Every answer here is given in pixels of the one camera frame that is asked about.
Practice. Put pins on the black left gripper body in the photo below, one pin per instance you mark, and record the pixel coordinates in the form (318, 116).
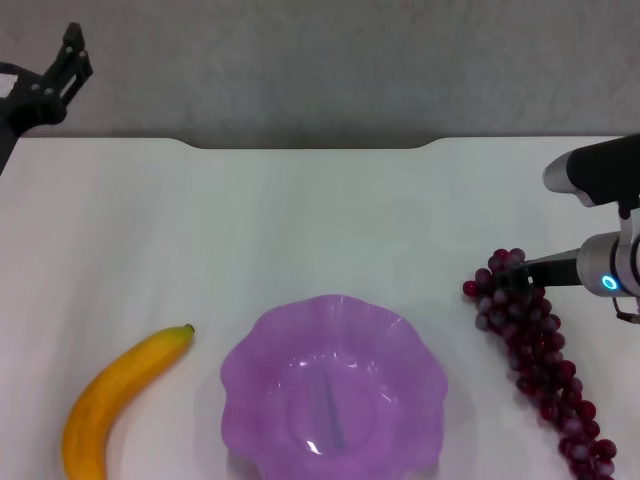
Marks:
(30, 107)

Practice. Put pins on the purple wavy plastic plate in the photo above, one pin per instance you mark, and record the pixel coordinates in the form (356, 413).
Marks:
(380, 415)

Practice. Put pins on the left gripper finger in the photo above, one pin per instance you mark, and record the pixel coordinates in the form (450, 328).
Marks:
(72, 70)

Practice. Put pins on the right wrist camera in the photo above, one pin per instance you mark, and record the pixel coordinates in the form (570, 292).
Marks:
(600, 165)

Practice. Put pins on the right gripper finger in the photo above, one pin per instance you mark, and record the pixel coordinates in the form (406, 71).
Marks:
(517, 279)

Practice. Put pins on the yellow banana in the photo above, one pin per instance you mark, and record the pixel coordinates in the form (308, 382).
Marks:
(100, 395)

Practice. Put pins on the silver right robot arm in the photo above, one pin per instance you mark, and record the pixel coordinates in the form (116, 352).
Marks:
(620, 260)

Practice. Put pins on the dark red grape bunch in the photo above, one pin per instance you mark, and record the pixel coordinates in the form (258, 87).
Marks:
(542, 350)

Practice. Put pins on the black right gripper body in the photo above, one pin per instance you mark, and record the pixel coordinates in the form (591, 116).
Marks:
(555, 272)

